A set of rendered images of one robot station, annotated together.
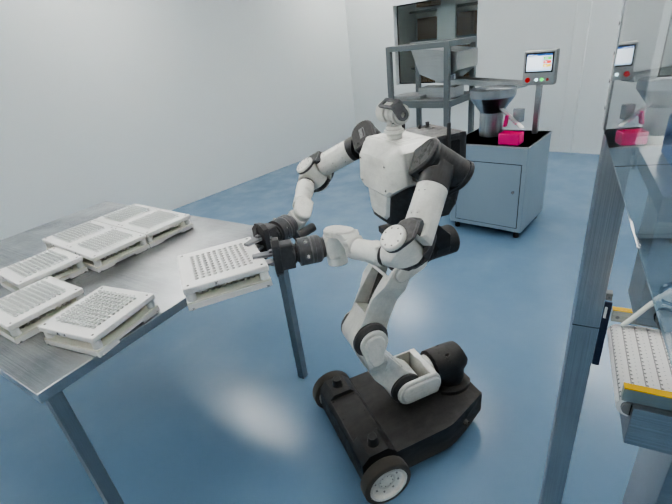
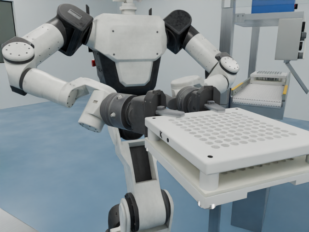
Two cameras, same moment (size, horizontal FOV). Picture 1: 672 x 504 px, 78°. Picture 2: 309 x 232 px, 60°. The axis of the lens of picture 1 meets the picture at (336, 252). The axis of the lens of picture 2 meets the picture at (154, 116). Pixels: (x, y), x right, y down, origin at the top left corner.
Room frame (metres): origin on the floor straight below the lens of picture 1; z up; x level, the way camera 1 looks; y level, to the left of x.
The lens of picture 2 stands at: (1.31, 0.84, 1.21)
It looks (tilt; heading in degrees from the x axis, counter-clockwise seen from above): 15 degrees down; 268
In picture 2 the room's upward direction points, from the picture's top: straight up
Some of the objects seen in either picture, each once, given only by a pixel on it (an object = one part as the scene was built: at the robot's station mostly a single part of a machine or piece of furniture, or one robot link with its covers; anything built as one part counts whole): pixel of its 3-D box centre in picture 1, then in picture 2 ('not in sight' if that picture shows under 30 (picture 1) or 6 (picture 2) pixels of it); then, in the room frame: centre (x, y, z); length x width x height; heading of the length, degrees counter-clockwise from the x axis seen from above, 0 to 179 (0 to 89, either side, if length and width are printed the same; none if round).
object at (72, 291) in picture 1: (31, 300); not in sight; (1.29, 1.08, 0.93); 0.25 x 0.24 x 0.02; 145
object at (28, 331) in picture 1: (37, 312); not in sight; (1.29, 1.08, 0.88); 0.24 x 0.24 x 0.02; 55
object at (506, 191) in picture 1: (497, 181); not in sight; (3.42, -1.47, 0.38); 0.63 x 0.57 x 0.76; 46
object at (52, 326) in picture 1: (98, 311); not in sight; (1.16, 0.78, 0.93); 0.25 x 0.24 x 0.02; 155
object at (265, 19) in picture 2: not in sight; (266, 21); (0.57, -0.85, 1.34); 0.62 x 0.38 x 0.04; 61
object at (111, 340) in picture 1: (104, 323); not in sight; (1.16, 0.78, 0.88); 0.24 x 0.24 x 0.02; 65
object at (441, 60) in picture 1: (446, 122); not in sight; (4.33, -1.28, 0.75); 1.43 x 1.06 x 1.50; 46
